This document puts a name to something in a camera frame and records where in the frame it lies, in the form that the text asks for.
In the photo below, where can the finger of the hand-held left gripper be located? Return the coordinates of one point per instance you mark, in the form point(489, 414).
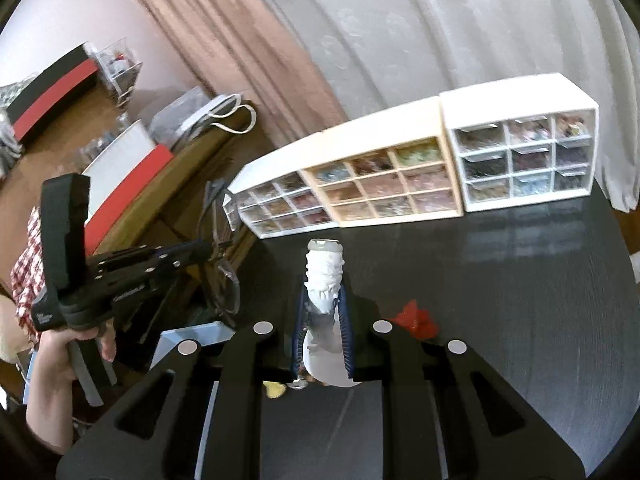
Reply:
point(165, 256)
point(150, 282)

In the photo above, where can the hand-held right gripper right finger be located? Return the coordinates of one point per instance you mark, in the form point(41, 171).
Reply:
point(349, 345)

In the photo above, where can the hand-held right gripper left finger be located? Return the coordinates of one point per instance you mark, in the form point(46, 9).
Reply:
point(299, 345)

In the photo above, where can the white ribbed bottle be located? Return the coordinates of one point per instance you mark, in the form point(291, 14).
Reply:
point(325, 280)

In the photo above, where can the person's left forearm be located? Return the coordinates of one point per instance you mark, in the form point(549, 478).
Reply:
point(50, 410)

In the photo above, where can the person's left hand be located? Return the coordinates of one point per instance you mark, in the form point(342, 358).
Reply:
point(62, 352)

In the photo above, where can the red checked cloth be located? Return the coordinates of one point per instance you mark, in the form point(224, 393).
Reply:
point(27, 270)

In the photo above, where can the small yellow item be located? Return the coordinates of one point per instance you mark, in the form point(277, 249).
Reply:
point(273, 390)

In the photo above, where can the clear plastic glasses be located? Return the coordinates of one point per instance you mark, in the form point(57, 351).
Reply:
point(222, 260)

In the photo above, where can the red crumpled item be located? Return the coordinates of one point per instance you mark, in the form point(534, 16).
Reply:
point(415, 321)

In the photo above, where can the brown wooden desk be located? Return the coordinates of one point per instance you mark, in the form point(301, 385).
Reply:
point(60, 150)

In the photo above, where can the white and red box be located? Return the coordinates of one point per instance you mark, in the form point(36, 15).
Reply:
point(125, 170)

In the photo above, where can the clear plastic bag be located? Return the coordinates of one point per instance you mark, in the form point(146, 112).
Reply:
point(9, 130)

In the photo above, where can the small white drawer organizer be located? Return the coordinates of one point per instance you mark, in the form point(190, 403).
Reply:
point(280, 200)

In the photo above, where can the black and red box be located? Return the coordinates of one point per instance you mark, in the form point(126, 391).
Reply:
point(50, 90)

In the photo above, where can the beige drawer organizer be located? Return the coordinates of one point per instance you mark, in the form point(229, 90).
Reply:
point(380, 180)

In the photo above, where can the clear acrylic box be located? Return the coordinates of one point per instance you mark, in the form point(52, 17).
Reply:
point(119, 67)

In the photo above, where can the pink brown curtain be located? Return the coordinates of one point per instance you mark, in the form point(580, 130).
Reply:
point(210, 30)

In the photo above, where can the large white drawer organizer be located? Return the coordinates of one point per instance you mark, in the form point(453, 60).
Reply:
point(520, 155)

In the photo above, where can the white sheer curtain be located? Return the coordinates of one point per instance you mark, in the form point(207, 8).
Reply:
point(450, 25)

